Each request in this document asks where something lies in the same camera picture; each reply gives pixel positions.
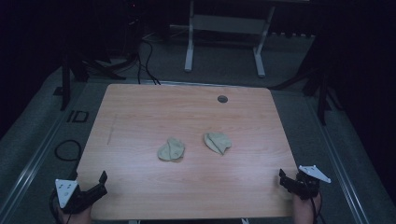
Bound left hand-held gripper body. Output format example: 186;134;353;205
55;178;101;215

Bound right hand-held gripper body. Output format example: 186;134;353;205
290;164;332;201

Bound beige sock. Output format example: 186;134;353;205
204;132;233;156
157;137;186;162

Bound person's right hand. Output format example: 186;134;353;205
292;191;322;224

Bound person's left hand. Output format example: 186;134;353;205
60;205;93;224

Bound black metal stand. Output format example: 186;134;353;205
270;66;344;126
53;52;127;112

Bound black computer tower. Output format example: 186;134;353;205
122;0;146;62

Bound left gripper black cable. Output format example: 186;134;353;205
49;189;73;224

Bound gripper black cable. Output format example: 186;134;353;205
306;190;326;224
49;189;73;224

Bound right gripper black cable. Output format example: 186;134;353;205
306;190;326;224

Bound metal floor rail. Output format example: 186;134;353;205
0;118;68;218
306;99;372;224

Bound black floor cables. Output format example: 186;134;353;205
135;38;162;86

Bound white desk frame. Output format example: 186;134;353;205
184;0;276;78

